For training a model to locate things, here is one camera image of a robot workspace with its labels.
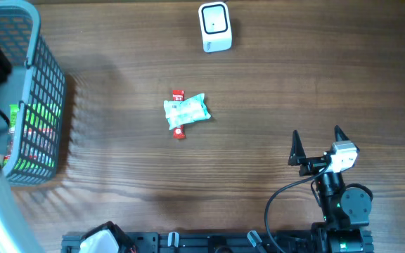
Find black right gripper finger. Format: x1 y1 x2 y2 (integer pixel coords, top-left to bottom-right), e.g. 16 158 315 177
334 125 349 142
288 130 306 166

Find grey plastic shopping basket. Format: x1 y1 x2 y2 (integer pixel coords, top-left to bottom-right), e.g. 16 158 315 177
0 1 67 186

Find green snack bag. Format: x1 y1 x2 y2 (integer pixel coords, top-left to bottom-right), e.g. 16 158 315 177
1 103 61 169

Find light blue snack packet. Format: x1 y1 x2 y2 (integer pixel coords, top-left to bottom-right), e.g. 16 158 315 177
163 93 211 130

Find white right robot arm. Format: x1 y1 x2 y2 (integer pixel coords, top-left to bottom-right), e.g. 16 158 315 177
288 126 374 253

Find white barcode scanner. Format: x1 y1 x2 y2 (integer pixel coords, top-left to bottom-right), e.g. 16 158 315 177
198 1 233 53

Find red coffee stick sachet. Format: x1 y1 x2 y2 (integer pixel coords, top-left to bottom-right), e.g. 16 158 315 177
172 90 186 139

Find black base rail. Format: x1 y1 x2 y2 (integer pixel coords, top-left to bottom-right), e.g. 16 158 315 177
60 230 375 253

